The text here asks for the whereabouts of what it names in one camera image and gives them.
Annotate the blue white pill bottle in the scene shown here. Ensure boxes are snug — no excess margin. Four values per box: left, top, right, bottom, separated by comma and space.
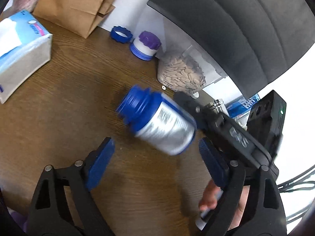
116, 85, 197, 156

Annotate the person's right hand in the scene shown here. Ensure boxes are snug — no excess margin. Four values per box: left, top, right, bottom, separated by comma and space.
198, 179, 250, 228

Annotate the steel tumbler lying down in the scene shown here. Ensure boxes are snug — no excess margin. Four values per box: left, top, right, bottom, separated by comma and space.
196, 90, 230, 116

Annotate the blue soda can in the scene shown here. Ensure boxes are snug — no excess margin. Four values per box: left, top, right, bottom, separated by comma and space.
226, 94, 260, 118

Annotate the clear container of nuts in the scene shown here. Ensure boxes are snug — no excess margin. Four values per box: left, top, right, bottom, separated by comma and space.
157, 45, 227, 95

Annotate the white jar purple lid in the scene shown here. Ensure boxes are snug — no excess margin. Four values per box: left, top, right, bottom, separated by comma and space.
130, 31, 161, 61

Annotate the black paper bag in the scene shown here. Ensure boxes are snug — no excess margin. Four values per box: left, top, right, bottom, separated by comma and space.
148, 0, 314, 98

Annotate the blue bottle cap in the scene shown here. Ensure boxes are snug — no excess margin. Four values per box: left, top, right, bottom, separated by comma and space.
110, 26, 133, 44

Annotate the brown paper bag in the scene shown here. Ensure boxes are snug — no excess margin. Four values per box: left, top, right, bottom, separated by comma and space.
33, 0, 115, 38

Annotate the blue tissue box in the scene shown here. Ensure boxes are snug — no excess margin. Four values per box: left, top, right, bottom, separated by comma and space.
1, 10, 53, 104

